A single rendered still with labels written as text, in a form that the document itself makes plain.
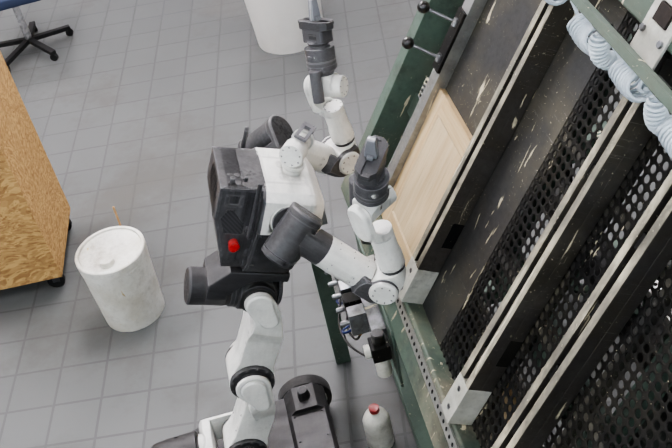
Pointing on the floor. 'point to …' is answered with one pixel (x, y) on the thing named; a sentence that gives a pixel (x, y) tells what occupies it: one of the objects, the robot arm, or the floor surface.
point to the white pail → (121, 277)
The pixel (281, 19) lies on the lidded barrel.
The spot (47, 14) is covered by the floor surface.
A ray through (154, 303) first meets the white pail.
